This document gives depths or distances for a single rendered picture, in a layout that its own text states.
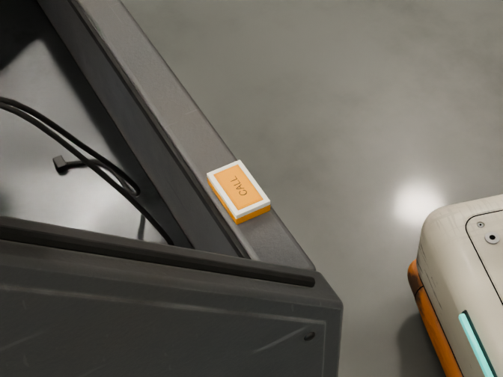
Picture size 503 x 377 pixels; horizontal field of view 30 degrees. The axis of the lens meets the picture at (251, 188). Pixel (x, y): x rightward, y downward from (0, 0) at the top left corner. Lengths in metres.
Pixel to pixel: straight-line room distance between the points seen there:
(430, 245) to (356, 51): 0.83
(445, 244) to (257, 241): 0.90
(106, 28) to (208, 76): 1.37
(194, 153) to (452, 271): 0.86
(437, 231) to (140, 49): 0.85
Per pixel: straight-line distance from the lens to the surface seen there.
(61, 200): 0.91
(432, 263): 1.62
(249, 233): 0.71
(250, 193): 0.72
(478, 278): 1.54
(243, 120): 2.14
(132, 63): 0.86
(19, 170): 0.95
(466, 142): 2.13
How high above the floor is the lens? 1.51
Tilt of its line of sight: 49 degrees down
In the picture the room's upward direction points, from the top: 2 degrees counter-clockwise
